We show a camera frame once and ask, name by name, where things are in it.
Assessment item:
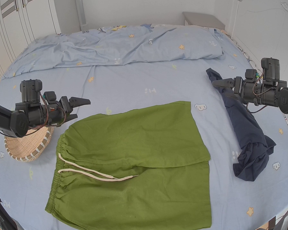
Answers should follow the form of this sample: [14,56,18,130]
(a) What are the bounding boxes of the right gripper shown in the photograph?
[212,77,280,106]

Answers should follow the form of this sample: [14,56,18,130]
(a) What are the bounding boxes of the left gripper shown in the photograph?
[28,96,91,127]

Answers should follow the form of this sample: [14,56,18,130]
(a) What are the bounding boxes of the green shorts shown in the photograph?
[45,101,212,230]

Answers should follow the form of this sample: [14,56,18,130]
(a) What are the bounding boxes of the dark blue garment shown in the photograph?
[206,68,277,182]

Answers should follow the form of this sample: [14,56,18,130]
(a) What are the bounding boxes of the round woven basket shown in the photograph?
[4,126,54,162]

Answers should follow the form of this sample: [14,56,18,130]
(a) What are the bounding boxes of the bed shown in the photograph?
[0,0,288,230]

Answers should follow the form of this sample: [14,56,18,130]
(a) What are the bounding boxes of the pale blue quilt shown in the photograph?
[2,24,225,80]

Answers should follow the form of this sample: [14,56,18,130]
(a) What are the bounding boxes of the grey bedside table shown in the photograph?
[182,12,225,31]

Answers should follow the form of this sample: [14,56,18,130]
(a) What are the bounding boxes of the white wardrobe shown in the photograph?
[0,0,87,81]

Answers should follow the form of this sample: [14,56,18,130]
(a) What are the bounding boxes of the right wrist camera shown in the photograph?
[245,69,258,81]

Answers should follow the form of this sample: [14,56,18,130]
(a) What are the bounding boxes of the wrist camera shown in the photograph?
[245,69,258,81]
[43,91,57,104]

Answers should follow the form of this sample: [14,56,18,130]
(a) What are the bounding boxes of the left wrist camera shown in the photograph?
[43,91,57,104]

